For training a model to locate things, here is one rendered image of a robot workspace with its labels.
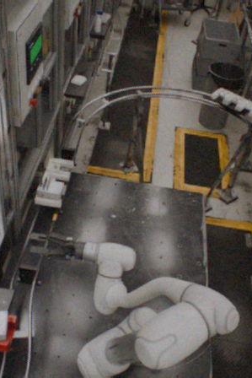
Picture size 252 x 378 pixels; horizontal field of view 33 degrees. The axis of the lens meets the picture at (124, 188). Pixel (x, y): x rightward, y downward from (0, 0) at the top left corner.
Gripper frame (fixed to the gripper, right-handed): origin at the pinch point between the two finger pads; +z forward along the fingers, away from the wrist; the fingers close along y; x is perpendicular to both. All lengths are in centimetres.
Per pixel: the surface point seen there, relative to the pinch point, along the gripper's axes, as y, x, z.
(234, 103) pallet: -28, -190, -107
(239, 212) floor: -113, -157, -134
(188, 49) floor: -114, -467, -89
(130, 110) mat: -112, -287, -24
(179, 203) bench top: -45, -84, -68
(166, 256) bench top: -45, -41, -61
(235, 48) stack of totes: -53, -351, -128
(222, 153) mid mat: -112, -235, -123
